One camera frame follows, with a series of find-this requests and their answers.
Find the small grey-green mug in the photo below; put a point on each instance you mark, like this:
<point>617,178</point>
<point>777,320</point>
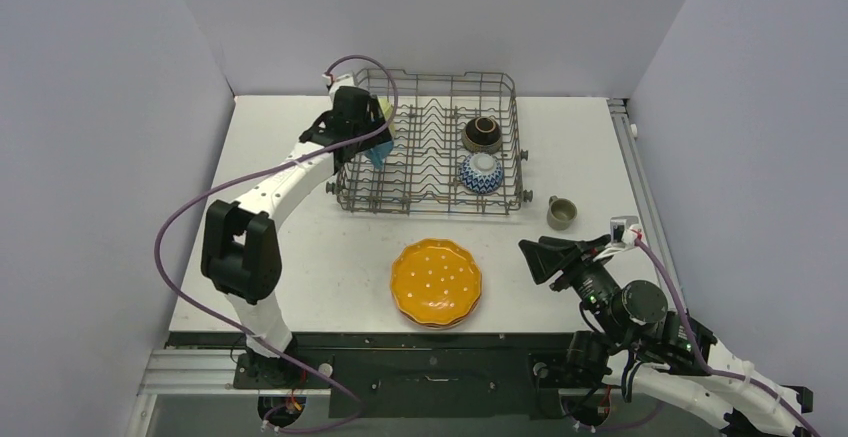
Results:
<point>561,213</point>

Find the aluminium side rail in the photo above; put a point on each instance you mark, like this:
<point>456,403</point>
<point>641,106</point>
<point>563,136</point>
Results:
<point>626,133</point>

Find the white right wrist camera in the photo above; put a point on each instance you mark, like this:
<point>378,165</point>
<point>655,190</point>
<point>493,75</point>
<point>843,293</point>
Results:
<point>625,231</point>

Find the dark patterned cream bowl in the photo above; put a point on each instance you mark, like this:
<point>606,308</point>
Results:
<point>482,135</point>

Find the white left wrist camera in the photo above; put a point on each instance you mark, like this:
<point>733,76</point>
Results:
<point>335,82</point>

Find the pale yellow mug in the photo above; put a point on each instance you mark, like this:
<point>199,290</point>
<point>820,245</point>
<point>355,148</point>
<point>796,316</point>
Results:
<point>387,109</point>

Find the black table frame rail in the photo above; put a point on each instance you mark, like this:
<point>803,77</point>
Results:
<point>393,375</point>

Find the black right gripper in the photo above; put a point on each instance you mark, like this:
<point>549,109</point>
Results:
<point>567,264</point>

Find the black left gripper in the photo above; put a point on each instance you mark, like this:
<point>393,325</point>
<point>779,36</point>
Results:
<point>373,119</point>

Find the grey wire dish rack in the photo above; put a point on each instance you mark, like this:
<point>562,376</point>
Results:
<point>422,173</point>

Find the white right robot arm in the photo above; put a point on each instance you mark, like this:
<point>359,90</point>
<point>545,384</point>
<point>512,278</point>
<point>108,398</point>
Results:
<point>641,338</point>

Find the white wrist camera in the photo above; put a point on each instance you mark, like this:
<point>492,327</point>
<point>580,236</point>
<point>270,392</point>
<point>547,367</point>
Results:
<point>335,82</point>
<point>625,231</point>

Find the blue mug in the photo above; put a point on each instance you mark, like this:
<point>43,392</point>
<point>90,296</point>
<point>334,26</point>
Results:
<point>378,154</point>

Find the yellow polka dot plate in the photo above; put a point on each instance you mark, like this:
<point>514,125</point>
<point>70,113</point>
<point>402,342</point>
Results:
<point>435,273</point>

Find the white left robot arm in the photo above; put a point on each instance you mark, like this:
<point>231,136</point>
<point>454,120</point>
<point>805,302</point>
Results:
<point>240,251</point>

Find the orange patterned small bowl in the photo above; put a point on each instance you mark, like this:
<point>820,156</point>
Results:
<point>481,173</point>

